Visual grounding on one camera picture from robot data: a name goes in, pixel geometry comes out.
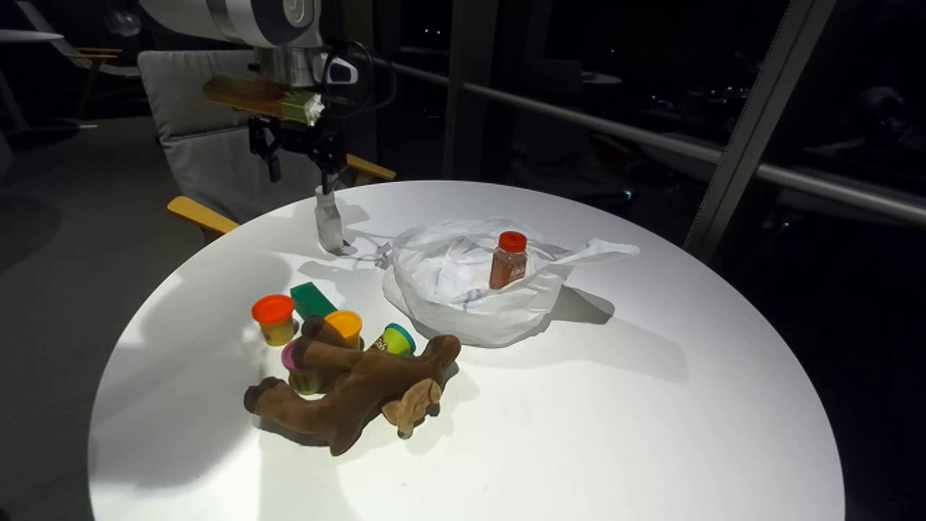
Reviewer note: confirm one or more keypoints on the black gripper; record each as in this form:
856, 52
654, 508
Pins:
299, 142

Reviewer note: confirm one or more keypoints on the clear bottle white cap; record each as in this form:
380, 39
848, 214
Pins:
333, 223

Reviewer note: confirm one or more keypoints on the red-orange lid dough container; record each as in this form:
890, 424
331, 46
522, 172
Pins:
272, 317

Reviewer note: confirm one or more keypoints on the brown spice jar red lid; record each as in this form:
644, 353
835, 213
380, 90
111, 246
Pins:
508, 260

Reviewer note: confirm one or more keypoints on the brown reindeer plush toy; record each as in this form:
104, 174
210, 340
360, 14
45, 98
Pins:
356, 394

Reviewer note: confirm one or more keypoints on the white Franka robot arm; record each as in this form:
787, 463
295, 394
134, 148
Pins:
240, 19

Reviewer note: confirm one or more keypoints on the green block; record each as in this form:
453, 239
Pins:
311, 300

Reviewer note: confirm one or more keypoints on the white plastic bag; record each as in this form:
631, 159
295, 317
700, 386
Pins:
471, 300

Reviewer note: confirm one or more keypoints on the grey chair wooden armrests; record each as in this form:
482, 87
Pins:
220, 146

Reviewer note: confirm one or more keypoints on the yellow-orange lid dough container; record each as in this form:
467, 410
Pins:
343, 326

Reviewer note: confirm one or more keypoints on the teal lid dough container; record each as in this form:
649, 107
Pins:
395, 340

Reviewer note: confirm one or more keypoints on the metal window railing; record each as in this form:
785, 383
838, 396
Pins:
754, 126

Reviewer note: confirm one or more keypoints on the wrist camera on wooden plate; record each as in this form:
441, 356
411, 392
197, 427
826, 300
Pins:
262, 98

